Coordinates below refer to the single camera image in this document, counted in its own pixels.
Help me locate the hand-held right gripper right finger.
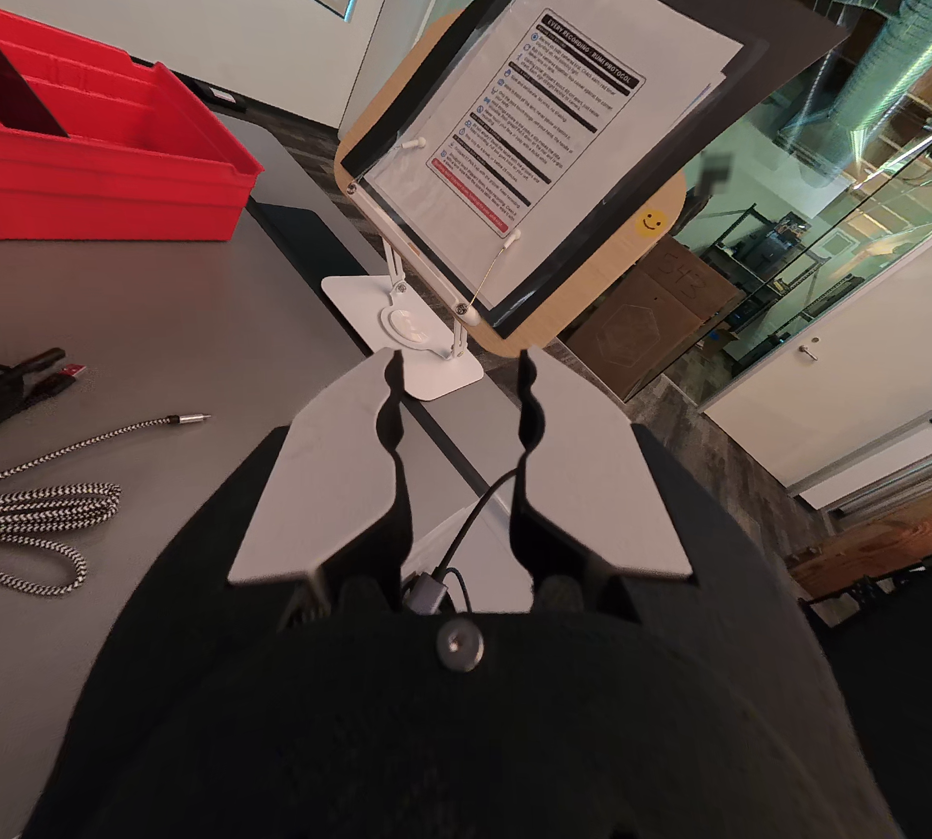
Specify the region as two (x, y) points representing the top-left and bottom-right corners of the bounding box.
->
(508, 346), (694, 592)

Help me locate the white door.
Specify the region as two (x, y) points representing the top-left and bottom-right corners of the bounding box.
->
(700, 249), (932, 512)

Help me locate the wooden document stand white base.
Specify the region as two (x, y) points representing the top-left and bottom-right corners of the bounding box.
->
(322, 0), (853, 403)

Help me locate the silver ventilation duct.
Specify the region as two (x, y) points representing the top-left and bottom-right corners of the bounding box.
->
(717, 0), (932, 151)

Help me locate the red plastic bin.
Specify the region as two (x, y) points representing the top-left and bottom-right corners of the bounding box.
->
(0, 9), (265, 243)

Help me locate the grey usb hub with cable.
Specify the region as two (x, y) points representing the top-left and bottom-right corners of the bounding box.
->
(402, 468), (519, 616)

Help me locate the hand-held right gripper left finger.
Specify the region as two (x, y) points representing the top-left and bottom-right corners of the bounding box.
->
(227, 347), (415, 607)

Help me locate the dark rectangular pad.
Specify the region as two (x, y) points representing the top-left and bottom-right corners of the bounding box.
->
(251, 201), (368, 286)

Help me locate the blue braided multi-head cable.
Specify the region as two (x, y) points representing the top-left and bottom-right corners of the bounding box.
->
(0, 347), (88, 421)

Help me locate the tall cardboard box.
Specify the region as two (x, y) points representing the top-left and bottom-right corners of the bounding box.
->
(564, 233), (745, 404)

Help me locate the printed instruction sheet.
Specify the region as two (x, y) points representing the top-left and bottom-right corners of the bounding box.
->
(426, 7), (648, 234)

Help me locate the black shelving rack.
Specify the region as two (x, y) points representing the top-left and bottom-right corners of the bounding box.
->
(710, 204), (820, 316)

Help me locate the black white braided cable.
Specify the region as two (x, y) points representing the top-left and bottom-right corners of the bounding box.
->
(0, 413), (212, 596)

